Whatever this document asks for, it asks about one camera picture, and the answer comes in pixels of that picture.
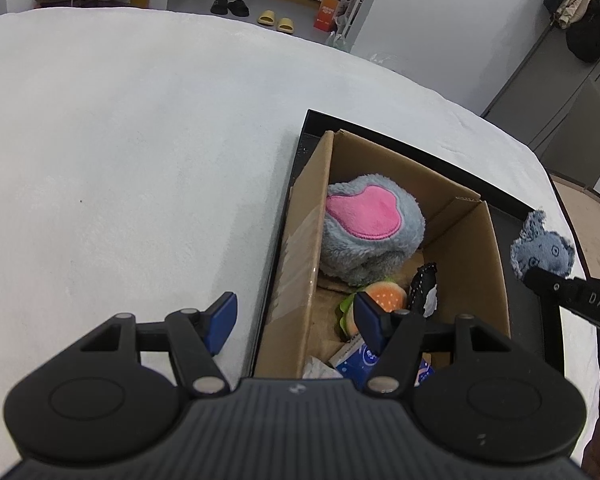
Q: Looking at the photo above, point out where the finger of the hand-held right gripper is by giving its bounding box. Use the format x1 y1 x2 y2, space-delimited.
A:
524 266 578 311

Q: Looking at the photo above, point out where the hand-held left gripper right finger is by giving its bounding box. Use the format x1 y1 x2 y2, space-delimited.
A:
354 291 514 397

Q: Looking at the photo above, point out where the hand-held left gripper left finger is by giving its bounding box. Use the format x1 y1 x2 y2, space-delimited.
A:
79 291 239 397

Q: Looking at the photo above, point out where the hamburger plush toy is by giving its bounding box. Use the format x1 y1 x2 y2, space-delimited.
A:
335 280 409 344

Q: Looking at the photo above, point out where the small grey-blue plush toy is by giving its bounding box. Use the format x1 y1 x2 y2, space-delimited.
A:
509 208 576 279

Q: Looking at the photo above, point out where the black tray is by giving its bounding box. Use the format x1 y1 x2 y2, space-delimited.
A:
247 108 566 382

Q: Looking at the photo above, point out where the blue tissue packet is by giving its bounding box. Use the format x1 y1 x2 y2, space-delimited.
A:
328 337 436 389

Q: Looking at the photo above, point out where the black and white plush toy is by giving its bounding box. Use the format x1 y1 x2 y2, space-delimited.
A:
405 262 440 317

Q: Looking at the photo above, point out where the white plastic wrap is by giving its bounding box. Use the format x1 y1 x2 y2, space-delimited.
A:
302 354 344 380

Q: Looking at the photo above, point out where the brown cardboard box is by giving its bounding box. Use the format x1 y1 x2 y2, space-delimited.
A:
254 128 512 387

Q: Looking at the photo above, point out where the grey plush with pink patch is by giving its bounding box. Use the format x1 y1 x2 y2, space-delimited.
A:
319 174 426 287

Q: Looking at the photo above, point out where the brown wooden board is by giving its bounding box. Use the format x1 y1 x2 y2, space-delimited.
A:
549 171 600 282

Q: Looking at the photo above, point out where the grey metal cabinet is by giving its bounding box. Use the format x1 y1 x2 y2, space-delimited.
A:
479 19 600 189

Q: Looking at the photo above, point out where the clear plastic bag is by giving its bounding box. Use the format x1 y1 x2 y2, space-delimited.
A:
369 51 407 69

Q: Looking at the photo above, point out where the orange cardboard box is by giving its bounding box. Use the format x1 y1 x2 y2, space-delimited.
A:
313 0 352 32

